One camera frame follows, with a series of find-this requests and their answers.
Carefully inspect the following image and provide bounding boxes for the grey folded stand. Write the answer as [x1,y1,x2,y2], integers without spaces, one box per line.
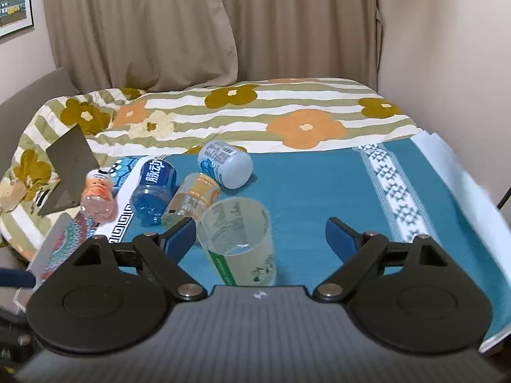
[37,124,100,217]

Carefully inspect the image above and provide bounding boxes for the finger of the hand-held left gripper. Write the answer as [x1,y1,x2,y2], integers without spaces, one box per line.
[0,268,36,289]

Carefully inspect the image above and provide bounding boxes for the pink drink bottle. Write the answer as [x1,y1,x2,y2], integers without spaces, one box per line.
[81,169,117,224]

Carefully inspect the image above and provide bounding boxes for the floral striped blanket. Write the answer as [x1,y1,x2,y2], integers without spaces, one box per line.
[0,78,424,264]

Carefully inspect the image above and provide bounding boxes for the clear plastic cup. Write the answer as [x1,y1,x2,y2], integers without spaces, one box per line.
[196,197,278,287]

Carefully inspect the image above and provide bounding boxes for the grey sofa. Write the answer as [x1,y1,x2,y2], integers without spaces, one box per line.
[0,67,80,136]

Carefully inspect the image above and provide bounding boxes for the orange label clear bottle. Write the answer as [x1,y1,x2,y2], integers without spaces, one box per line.
[162,172,222,228]

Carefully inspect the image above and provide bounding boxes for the teal patterned cloth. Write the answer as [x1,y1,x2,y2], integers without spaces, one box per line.
[40,131,511,352]

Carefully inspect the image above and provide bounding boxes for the pale blue white bottle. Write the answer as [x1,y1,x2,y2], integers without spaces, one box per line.
[197,140,254,189]

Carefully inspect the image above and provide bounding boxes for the beige curtain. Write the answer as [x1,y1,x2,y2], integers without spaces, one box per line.
[42,0,384,92]

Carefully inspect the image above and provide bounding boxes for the blue drink bottle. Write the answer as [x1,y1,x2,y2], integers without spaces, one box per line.
[130,157,177,227]

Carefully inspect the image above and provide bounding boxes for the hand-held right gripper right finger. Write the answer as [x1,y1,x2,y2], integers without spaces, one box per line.
[313,217,454,301]

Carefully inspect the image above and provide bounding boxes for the white sheet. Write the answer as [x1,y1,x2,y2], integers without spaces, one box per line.
[411,131,511,248]

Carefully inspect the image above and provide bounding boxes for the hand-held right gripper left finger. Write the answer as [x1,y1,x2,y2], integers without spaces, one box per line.
[68,217,207,301]

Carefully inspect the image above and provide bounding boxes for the framed wall picture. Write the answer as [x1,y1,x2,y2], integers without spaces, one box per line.
[0,0,36,40]

